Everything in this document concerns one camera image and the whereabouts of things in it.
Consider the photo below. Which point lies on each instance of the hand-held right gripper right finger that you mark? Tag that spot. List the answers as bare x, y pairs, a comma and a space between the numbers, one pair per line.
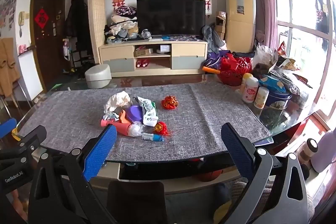
237, 150

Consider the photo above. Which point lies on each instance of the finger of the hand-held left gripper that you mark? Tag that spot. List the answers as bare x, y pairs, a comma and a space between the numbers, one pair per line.
7, 127
32, 138

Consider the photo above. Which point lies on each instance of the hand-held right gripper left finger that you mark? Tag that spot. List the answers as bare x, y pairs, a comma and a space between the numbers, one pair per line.
101, 153

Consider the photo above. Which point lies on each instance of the orange plastic piece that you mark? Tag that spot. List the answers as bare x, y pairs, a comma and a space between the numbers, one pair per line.
123, 115

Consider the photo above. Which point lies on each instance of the purple plastic lid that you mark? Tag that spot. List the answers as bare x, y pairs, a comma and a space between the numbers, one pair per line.
135, 113

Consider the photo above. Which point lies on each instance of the coral red tube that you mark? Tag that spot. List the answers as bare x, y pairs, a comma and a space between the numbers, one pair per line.
115, 125

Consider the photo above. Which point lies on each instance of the orange basketball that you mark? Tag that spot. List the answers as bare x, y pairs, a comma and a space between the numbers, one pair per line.
210, 175

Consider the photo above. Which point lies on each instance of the grey woven table mat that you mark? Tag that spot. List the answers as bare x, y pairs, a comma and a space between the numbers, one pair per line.
225, 106
73, 108

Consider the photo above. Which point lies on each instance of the large crumpled white paper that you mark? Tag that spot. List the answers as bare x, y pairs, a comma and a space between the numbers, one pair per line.
119, 100

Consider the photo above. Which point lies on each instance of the small blue white tube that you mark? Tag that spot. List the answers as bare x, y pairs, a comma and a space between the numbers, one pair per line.
155, 137

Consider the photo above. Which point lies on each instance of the white yellow label bottle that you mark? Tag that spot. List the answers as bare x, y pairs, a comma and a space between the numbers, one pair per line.
261, 98

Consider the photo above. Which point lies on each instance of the white board easel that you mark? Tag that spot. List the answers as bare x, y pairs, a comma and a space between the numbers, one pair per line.
30, 74

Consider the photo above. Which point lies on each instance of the green paper sheet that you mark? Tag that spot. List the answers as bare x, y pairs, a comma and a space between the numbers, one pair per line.
58, 86

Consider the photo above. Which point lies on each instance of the round blue tin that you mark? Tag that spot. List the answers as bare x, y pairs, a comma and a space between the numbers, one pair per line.
275, 106

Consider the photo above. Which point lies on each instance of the black chair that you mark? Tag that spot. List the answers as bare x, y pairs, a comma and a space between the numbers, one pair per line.
136, 200

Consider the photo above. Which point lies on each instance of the white pink label bottle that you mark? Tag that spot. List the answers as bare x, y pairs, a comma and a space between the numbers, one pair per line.
250, 91

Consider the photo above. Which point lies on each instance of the brown coat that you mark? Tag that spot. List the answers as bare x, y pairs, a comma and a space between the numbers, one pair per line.
8, 66

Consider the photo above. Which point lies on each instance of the white green snack wrapper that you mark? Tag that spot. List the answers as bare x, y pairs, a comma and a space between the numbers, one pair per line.
148, 111

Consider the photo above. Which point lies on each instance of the red round ornament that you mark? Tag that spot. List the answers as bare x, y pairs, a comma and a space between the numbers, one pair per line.
160, 127

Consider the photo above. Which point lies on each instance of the yellow cap bottle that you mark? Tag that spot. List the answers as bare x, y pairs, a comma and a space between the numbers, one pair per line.
246, 79

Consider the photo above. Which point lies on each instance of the blue snack packet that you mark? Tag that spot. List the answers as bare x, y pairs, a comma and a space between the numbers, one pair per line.
271, 83

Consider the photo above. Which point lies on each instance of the white round stool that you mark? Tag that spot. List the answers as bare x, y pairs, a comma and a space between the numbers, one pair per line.
97, 77

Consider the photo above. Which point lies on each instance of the red plastic basket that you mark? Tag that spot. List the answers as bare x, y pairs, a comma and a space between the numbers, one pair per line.
233, 69

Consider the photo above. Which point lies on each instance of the crumpled red orange wrapper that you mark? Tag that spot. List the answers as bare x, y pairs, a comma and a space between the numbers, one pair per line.
169, 102

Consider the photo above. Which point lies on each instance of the orange foam stick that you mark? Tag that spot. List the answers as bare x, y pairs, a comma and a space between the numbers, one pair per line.
211, 70

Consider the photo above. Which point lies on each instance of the brown wooden door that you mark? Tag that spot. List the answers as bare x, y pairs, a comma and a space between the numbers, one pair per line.
52, 56

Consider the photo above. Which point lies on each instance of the lavender bottle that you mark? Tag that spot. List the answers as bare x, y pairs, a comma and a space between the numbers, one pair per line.
325, 153

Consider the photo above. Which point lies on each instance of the pile of snack bags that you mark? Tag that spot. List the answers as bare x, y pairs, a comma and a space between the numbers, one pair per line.
288, 74

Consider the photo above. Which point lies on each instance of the purple bag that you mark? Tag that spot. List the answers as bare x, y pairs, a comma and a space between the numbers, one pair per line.
214, 60

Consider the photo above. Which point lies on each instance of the white plastic bag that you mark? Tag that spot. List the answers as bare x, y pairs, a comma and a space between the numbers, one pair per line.
263, 56

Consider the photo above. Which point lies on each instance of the beige television cabinet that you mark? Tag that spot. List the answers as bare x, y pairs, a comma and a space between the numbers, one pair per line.
118, 52

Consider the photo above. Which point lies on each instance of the boxes in cabinet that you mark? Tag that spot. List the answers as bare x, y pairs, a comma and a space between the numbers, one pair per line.
143, 52

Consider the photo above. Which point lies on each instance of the red diamond door decoration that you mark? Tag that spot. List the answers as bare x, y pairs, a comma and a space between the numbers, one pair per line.
41, 18

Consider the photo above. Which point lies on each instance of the grey hanging clothing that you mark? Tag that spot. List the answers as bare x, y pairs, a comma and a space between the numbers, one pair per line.
211, 37

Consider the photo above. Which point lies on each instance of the white device in cabinet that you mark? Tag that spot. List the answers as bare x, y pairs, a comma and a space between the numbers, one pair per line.
164, 48

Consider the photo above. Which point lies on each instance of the beige standing air conditioner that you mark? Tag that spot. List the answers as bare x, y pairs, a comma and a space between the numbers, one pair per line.
241, 24

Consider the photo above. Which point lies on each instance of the glass globe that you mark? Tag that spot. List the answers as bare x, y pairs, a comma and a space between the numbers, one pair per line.
145, 34

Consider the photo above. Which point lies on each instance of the cardboard box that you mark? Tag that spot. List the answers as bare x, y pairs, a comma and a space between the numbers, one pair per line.
220, 24

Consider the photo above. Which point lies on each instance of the dark hanging coats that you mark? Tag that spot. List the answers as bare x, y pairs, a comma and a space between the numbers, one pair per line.
77, 19

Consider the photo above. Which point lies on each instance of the pile of clothes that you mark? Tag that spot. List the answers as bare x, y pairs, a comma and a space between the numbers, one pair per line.
123, 24

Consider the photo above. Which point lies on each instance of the beige folding screen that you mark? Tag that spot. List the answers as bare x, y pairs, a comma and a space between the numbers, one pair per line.
96, 19

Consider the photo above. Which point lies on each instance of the black television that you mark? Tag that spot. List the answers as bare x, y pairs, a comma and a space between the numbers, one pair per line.
170, 16

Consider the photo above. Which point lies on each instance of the beige wall intercom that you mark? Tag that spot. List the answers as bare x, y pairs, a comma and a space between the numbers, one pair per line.
21, 19

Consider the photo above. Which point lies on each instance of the wall photo collage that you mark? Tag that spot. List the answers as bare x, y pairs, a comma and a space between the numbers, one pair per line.
6, 11

